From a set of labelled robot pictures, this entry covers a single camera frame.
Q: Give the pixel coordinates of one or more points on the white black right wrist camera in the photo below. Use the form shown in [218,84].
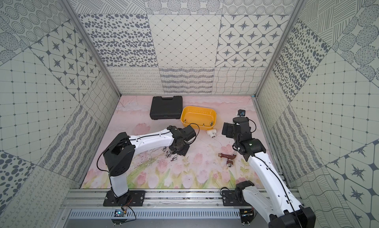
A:
[241,113]

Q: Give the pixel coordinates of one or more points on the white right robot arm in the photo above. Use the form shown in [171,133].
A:
[280,208]

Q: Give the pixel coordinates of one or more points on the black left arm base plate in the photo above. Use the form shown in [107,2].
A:
[124,198]

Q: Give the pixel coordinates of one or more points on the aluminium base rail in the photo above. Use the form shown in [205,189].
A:
[153,198]

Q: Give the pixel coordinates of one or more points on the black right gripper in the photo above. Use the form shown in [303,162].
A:
[228,129]

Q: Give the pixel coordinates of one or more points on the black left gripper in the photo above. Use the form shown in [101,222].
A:
[180,148]

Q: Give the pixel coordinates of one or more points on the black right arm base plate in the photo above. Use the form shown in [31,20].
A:
[233,197]

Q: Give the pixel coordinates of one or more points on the white pipe tee fitting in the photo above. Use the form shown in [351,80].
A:
[212,133]

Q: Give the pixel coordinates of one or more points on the red brown pipe fitting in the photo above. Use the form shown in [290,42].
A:
[230,158]

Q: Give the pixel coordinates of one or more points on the black plastic tool case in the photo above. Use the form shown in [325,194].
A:
[166,107]

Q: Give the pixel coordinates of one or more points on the yellow plastic storage box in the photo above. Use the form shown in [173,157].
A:
[200,116]

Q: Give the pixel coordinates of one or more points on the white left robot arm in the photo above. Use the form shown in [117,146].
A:
[120,152]

